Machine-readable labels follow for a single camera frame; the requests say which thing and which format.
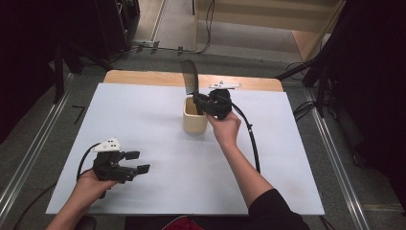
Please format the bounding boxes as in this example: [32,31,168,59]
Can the grey floor bracket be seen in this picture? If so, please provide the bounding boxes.
[131,38,161,55]

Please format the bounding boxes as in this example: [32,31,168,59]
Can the hanging black cable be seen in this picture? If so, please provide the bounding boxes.
[191,0,216,55]

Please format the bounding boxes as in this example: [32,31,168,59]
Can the red fabric item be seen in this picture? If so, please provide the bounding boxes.
[162,214,205,230]

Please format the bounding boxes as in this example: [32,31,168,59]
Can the person's black clothing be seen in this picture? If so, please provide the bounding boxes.
[124,216,253,230]

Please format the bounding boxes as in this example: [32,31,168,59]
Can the black equipment cabinet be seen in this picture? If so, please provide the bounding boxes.
[94,0,142,61]

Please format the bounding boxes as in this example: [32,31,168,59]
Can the dark stool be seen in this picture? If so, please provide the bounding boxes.
[75,215,98,230]

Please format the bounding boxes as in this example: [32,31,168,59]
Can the metal floor rail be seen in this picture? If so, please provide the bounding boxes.
[302,86,372,230]
[0,72,77,221]

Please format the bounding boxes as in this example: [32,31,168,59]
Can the person's right hand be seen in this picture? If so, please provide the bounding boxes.
[206,110,243,149]

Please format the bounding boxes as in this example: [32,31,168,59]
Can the beige square cup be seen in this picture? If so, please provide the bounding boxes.
[182,96,209,135]

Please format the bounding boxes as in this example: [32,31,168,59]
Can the person's left hand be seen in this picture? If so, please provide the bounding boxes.
[71,170,120,206]

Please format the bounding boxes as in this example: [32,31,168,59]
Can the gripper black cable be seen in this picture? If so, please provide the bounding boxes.
[12,142,102,230]
[231,102,261,174]

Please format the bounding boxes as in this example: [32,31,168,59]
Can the light wooden furniture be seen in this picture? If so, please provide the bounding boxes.
[192,0,348,62]

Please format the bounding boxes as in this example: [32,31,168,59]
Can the black metal stand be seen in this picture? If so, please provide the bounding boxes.
[51,39,113,104]
[275,56,331,119]

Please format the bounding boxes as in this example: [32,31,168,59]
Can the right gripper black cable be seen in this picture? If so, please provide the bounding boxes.
[231,102,261,174]

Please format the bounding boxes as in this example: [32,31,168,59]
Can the person's black sleeve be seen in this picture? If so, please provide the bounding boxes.
[246,188,311,230]

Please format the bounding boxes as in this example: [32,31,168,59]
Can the white board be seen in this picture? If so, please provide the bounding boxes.
[45,82,326,216]

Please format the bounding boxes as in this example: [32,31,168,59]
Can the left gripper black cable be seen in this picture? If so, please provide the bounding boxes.
[12,142,102,230]

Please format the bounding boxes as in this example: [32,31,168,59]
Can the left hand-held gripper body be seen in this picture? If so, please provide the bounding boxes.
[91,137,139,185]

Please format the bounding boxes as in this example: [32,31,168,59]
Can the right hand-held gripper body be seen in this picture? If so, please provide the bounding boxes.
[204,80,243,121]

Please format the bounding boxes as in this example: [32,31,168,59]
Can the black floor cables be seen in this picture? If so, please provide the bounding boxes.
[291,100,321,122]

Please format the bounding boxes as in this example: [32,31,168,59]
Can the wooden table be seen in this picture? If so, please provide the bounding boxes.
[103,70,284,93]

